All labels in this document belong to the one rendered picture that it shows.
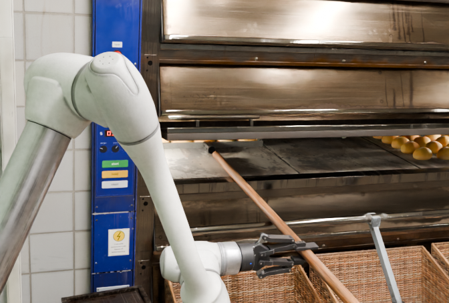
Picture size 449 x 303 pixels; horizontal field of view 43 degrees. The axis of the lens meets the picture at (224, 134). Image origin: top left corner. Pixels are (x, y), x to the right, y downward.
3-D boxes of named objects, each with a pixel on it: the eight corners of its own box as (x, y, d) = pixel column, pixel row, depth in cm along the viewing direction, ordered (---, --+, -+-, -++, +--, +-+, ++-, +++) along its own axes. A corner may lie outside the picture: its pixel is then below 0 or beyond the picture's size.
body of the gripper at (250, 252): (234, 237, 160) (264, 235, 163) (231, 265, 162) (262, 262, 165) (242, 249, 153) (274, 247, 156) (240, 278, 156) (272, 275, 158)
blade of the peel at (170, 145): (262, 146, 270) (263, 140, 269) (145, 149, 253) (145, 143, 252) (238, 126, 303) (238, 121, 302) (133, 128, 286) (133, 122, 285)
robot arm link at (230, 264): (211, 266, 161) (231, 265, 163) (220, 283, 153) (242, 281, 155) (213, 236, 159) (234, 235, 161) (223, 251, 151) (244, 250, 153)
